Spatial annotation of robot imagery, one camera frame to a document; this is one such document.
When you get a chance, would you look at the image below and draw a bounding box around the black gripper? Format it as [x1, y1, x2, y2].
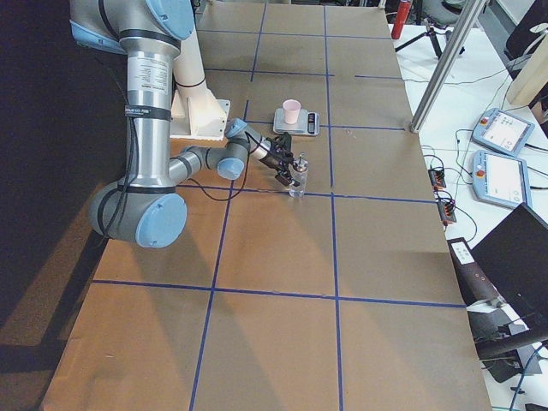
[260, 133, 295, 186]

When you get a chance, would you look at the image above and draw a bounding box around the clear glass sauce bottle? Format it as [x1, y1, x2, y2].
[289, 152, 309, 198]

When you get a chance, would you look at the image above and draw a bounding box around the pink plastic cup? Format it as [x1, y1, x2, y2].
[282, 99, 301, 124]

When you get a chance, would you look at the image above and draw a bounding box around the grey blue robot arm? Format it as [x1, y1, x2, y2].
[70, 1, 295, 248]

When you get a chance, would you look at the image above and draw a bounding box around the white digital kitchen scale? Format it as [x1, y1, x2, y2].
[272, 108, 320, 136]

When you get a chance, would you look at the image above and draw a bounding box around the orange black connector far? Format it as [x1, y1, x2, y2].
[428, 167, 446, 191]

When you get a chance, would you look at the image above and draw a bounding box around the orange black connector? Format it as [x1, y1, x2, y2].
[428, 167, 446, 191]
[436, 196, 456, 227]

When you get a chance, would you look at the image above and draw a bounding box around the orange black connector near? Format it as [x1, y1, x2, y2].
[436, 196, 456, 227]

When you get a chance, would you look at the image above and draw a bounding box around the black tripod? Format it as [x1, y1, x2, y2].
[395, 26, 453, 59]

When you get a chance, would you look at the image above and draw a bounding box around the red cylinder bottle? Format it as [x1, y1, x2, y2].
[390, 0, 412, 39]

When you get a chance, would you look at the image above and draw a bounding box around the near teach pendant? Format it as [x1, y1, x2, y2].
[472, 150, 533, 209]

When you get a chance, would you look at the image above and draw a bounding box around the teach pendant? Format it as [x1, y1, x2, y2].
[471, 108, 534, 157]
[472, 150, 533, 209]

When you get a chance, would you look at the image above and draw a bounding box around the far teach pendant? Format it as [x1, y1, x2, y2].
[471, 108, 534, 157]

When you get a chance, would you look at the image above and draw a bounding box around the black monitor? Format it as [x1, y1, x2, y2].
[472, 204, 547, 324]

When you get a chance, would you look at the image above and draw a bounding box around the beige robot pedestal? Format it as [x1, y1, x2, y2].
[170, 30, 230, 141]

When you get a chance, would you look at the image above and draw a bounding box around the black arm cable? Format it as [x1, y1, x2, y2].
[96, 59, 275, 241]

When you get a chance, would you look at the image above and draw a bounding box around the aluminium frame post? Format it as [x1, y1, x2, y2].
[409, 0, 486, 134]

